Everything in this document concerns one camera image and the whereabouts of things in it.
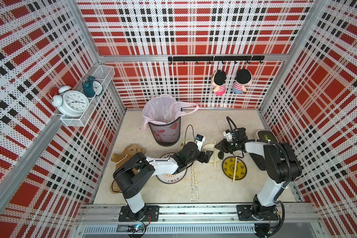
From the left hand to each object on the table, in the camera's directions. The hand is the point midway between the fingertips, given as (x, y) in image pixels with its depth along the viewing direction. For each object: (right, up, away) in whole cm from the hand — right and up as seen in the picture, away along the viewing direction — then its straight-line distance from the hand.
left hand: (209, 149), depth 87 cm
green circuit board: (-35, -34, -18) cm, 52 cm away
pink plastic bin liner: (-29, +25, +9) cm, 39 cm away
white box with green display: (+41, +8, +11) cm, 43 cm away
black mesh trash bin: (-25, +9, 0) cm, 26 cm away
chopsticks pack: (-9, -24, -7) cm, 27 cm away
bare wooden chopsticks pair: (+16, -12, +1) cm, 20 cm away
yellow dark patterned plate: (+12, -11, +2) cm, 17 cm away
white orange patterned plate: (-22, -16, -3) cm, 28 cm away
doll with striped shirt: (+23, +45, +6) cm, 51 cm away
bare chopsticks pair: (+5, -4, +6) cm, 9 cm away
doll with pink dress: (+7, +45, +9) cm, 47 cm away
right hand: (+7, +1, +8) cm, 11 cm away
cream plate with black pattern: (+2, 0, +8) cm, 8 cm away
